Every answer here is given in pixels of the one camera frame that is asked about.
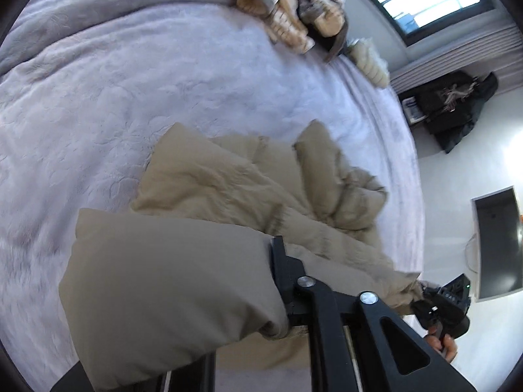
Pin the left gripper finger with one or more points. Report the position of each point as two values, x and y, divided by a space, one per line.
357 343

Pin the beige puffer down jacket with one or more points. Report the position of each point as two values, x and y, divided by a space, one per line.
186 271

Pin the black clothes pile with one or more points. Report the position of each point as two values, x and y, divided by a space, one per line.
450 106

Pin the person's right hand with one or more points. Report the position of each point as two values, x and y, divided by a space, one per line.
446 346

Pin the dark monitor screen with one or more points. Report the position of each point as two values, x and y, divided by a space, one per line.
499 232

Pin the calculator device on stand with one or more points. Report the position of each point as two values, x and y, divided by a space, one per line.
412 112

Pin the grey ribbed curtain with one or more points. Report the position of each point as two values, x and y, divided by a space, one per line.
493 49

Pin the cream ribbed pillow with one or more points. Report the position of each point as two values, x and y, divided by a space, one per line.
366 58

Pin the beige striped knit garment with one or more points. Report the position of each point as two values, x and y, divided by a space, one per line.
302 24

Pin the lavender plush bed blanket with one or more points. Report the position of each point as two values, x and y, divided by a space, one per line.
89 86

